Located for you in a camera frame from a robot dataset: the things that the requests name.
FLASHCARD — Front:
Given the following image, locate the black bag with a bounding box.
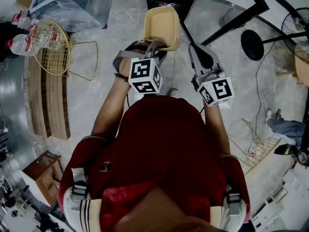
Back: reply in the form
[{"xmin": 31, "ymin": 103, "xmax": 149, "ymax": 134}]
[{"xmin": 0, "ymin": 23, "xmax": 18, "ymax": 63}]

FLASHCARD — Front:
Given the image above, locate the gold wire basket stand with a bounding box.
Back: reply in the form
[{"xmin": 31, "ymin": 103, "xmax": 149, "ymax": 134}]
[
  {"xmin": 228, "ymin": 118, "xmax": 282, "ymax": 175},
  {"xmin": 31, "ymin": 19, "xmax": 99, "ymax": 82}
]

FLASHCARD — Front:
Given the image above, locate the brown wooden cabinet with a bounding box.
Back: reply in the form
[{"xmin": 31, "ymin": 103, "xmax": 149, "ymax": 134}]
[{"xmin": 22, "ymin": 150, "xmax": 63, "ymax": 206}]

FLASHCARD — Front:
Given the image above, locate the person's left forearm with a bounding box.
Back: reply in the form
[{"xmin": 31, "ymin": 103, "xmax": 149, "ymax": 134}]
[{"xmin": 91, "ymin": 77, "xmax": 132, "ymax": 140}]

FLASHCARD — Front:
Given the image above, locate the person's left hand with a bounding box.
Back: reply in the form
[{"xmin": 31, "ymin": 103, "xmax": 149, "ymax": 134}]
[{"xmin": 118, "ymin": 58, "xmax": 132, "ymax": 78}]

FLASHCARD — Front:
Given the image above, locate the person's red shirt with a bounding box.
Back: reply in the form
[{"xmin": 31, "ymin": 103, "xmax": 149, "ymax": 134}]
[{"xmin": 57, "ymin": 95, "xmax": 252, "ymax": 232}]

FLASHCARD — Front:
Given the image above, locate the round beige wooden table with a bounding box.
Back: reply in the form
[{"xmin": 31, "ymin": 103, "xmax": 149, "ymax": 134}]
[{"xmin": 276, "ymin": 44, "xmax": 309, "ymax": 87}]

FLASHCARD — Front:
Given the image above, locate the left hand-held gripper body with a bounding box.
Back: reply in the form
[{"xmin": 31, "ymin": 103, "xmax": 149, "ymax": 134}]
[{"xmin": 112, "ymin": 40, "xmax": 163, "ymax": 95}]

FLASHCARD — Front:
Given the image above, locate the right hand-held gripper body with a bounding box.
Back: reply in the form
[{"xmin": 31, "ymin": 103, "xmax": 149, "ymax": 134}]
[{"xmin": 191, "ymin": 68, "xmax": 235, "ymax": 107}]

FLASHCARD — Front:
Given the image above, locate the thin black floor cable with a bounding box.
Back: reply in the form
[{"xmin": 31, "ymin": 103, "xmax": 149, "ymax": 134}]
[{"xmin": 254, "ymin": 41, "xmax": 277, "ymax": 140}]

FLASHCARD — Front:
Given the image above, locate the black wristband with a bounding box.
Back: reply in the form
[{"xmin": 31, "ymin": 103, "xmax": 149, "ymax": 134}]
[{"xmin": 114, "ymin": 72, "xmax": 129, "ymax": 83}]

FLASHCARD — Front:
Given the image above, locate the grey shoulder strap buckle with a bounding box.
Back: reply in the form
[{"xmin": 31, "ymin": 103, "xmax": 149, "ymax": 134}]
[
  {"xmin": 223, "ymin": 189, "xmax": 242, "ymax": 218},
  {"xmin": 71, "ymin": 167, "xmax": 91, "ymax": 212}
]

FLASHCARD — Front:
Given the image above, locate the beige plastic tray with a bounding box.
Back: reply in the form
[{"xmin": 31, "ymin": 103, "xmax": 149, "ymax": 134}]
[{"xmin": 143, "ymin": 6, "xmax": 181, "ymax": 52}]

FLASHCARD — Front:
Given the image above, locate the clear plastic bag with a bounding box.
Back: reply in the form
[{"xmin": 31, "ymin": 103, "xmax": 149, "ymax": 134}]
[{"xmin": 28, "ymin": 0, "xmax": 114, "ymax": 33}]

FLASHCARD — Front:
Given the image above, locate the black floor fan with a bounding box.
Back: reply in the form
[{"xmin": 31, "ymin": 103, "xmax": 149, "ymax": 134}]
[{"xmin": 240, "ymin": 7, "xmax": 309, "ymax": 64}]

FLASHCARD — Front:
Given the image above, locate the grey bin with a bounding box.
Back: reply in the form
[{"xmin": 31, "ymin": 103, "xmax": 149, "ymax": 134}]
[{"xmin": 219, "ymin": 8, "xmax": 242, "ymax": 29}]

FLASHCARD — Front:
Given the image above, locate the person's right forearm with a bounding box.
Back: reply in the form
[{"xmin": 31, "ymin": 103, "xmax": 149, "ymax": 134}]
[{"xmin": 204, "ymin": 104, "xmax": 231, "ymax": 156}]

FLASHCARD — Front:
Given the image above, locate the white shelf unit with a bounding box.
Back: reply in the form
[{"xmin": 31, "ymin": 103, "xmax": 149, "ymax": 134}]
[{"xmin": 251, "ymin": 163, "xmax": 309, "ymax": 232}]

